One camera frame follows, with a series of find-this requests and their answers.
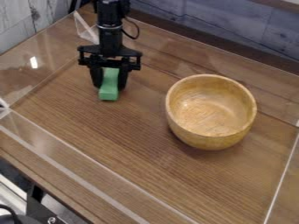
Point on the green rectangular block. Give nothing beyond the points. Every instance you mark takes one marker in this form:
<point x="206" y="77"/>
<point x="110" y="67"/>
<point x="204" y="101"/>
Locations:
<point x="108" y="91"/>

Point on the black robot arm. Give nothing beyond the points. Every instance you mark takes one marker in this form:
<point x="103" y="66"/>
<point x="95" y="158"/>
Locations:
<point x="110" y="53"/>

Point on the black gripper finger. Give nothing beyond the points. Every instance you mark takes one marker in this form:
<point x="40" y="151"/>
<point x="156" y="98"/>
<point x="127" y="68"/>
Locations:
<point x="96" y="73"/>
<point x="122" y="78"/>

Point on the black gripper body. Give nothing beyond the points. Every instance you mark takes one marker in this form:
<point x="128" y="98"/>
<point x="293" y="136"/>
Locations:
<point x="92" y="58"/>

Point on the wooden bowl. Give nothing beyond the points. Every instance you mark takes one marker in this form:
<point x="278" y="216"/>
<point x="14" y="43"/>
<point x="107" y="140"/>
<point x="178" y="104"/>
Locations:
<point x="210" y="111"/>

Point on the clear acrylic tray wall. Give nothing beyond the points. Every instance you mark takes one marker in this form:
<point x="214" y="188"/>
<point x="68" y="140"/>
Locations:
<point x="106" y="156"/>

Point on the black table frame bracket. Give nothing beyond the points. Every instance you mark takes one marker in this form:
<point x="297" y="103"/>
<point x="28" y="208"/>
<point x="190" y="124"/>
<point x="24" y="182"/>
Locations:
<point x="46" y="209"/>

